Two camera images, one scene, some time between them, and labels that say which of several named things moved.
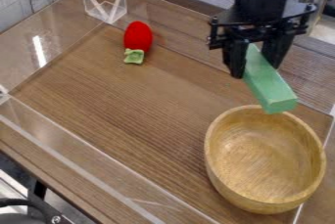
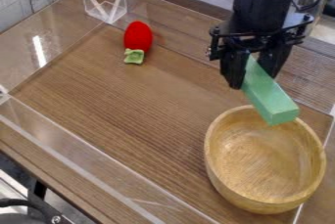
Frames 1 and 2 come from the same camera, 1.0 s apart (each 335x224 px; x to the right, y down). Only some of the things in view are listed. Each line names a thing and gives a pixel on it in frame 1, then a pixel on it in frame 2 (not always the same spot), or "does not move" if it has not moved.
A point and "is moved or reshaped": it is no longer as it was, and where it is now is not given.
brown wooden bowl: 266,158 does not move
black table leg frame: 36,198 does not move
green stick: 267,83 is moved or reshaped
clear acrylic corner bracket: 108,12 does not move
